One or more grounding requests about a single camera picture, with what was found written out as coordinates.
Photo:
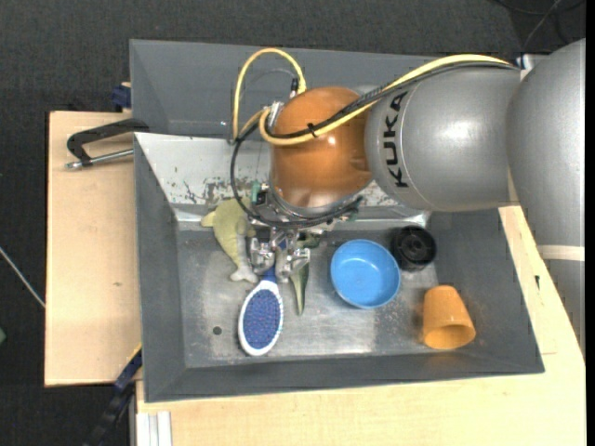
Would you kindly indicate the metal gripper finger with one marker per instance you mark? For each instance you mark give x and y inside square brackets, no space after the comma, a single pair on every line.
[300,291]
[262,253]

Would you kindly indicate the yellow-green plush toy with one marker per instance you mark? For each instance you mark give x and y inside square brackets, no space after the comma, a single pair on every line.
[228,230]

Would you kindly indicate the blue and white hairbrush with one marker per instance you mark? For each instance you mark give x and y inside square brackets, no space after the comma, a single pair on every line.
[261,316]

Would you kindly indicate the grey metal bin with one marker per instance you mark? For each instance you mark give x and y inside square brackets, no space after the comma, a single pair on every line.
[334,332]

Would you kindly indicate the blue bowl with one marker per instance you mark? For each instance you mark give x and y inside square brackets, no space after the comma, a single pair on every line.
[365,274]

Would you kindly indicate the black round cap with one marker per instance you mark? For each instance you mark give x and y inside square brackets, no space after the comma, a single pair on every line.
[413,248]

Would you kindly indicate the orange cup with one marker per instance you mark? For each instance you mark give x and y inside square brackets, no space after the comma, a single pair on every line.
[447,316]

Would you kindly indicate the pale wood board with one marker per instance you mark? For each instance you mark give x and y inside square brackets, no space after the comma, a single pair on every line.
[88,258]

